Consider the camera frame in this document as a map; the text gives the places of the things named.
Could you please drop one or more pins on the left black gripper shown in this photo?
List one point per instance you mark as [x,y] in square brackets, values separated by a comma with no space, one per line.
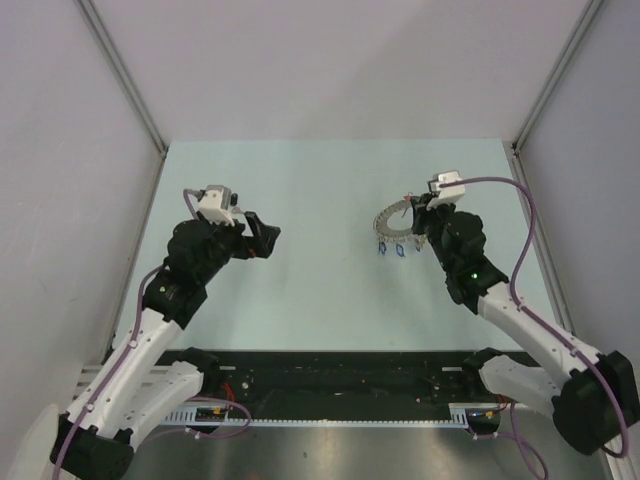
[260,243]

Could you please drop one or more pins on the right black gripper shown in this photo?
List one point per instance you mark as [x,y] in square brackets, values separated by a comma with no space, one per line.
[421,213]

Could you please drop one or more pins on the silver disc keyring with keys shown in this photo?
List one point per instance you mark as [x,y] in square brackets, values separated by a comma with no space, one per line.
[392,229]

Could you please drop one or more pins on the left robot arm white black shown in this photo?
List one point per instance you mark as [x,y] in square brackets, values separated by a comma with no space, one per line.
[101,430]

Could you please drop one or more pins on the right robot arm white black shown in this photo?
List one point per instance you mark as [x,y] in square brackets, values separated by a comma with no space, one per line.
[591,397]

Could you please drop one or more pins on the key with black tag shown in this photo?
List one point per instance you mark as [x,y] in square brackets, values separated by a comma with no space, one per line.
[236,209]

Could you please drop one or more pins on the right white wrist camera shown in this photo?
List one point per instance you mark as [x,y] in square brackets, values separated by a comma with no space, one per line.
[445,189]

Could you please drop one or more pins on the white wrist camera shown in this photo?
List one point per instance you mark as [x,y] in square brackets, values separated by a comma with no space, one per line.
[214,205]
[445,189]

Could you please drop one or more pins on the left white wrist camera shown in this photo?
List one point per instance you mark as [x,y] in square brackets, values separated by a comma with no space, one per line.
[214,205]

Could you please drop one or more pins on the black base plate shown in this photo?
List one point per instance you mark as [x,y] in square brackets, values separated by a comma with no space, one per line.
[431,375]

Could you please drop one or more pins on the white slotted cable duct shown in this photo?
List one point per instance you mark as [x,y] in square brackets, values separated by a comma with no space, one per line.
[412,416]

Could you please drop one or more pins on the right aluminium corner post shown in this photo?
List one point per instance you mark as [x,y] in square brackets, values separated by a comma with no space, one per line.
[580,31]

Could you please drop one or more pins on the aluminium corner post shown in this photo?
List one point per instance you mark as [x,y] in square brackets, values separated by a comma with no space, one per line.
[114,60]
[580,31]

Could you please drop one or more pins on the left aluminium corner post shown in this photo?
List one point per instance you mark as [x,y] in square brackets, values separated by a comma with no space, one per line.
[114,60]

